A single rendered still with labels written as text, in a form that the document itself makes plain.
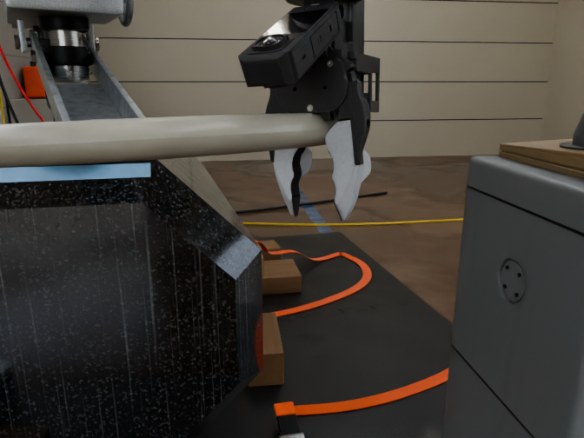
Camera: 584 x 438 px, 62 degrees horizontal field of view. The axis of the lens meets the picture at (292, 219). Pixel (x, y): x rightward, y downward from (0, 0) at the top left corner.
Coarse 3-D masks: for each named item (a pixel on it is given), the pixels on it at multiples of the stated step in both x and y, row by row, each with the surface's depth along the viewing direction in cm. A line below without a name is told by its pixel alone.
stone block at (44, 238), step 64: (0, 192) 102; (64, 192) 104; (128, 192) 106; (192, 192) 115; (0, 256) 102; (64, 256) 105; (128, 256) 108; (192, 256) 111; (256, 256) 121; (0, 320) 105; (64, 320) 108; (128, 320) 111; (192, 320) 115; (256, 320) 125; (0, 384) 109; (64, 384) 112; (128, 384) 116; (192, 384) 119
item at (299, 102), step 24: (288, 0) 45; (312, 0) 44; (336, 0) 44; (360, 0) 45; (360, 24) 47; (336, 48) 44; (360, 48) 48; (312, 72) 43; (336, 72) 42; (360, 72) 45; (288, 96) 45; (312, 96) 44; (336, 96) 42
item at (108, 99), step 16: (32, 32) 120; (16, 48) 120; (32, 48) 118; (96, 48) 127; (96, 64) 106; (48, 80) 88; (112, 80) 93; (48, 96) 92; (64, 96) 94; (80, 96) 96; (96, 96) 97; (112, 96) 94; (128, 96) 85; (64, 112) 75; (80, 112) 88; (96, 112) 89; (112, 112) 90; (128, 112) 84
